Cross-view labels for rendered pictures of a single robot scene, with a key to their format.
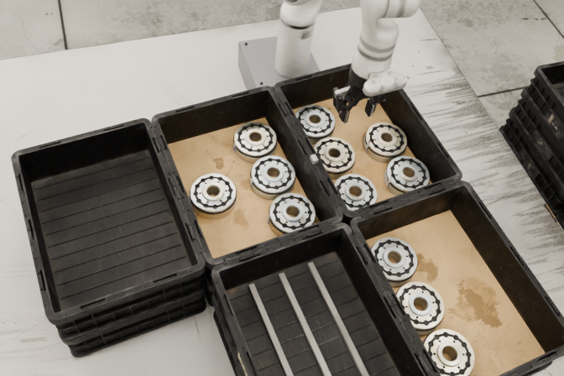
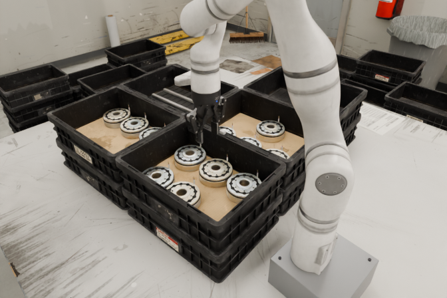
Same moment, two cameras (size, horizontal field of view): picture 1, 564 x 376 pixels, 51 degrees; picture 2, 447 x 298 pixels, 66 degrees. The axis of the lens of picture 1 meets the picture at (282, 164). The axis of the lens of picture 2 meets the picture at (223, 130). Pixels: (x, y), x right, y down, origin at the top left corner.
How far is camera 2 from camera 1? 1.73 m
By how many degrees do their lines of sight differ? 91
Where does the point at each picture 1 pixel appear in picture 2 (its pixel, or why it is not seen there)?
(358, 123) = (210, 210)
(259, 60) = (340, 247)
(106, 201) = not seen: hidden behind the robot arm
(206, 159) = (293, 149)
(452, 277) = (115, 148)
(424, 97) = not seen: outside the picture
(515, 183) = (45, 285)
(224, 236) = (250, 124)
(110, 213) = not seen: hidden behind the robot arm
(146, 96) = (393, 214)
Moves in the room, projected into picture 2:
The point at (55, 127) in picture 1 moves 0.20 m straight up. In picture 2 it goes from (408, 171) to (425, 126)
